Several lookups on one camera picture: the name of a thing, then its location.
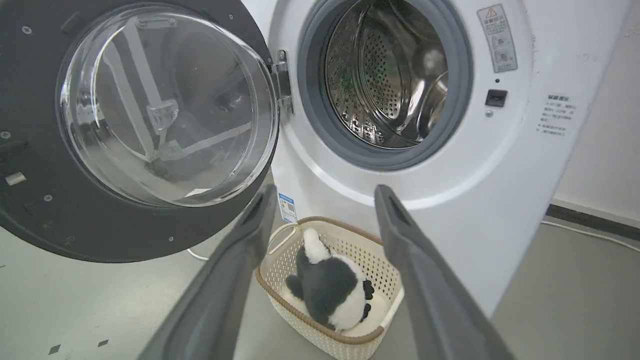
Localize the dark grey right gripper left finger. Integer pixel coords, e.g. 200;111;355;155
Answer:
138;183;278;360

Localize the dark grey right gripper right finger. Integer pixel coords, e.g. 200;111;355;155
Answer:
374;184;516;360

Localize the dark round washing machine door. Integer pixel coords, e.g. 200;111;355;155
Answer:
0;0;281;264

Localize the white front-load washing machine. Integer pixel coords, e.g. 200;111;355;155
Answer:
241;0;635;318

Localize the cream perforated laundry basket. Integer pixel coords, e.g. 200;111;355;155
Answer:
255;216;405;360

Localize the grey and white plush toy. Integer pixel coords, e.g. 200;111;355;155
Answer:
285;228;375;333

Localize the blue energy label sticker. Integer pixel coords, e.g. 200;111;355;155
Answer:
278;193;298;223

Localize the grey warning label sticker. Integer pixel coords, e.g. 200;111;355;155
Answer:
477;4;519;74

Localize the white cable on floor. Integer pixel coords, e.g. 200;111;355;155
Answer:
541;220;640;253

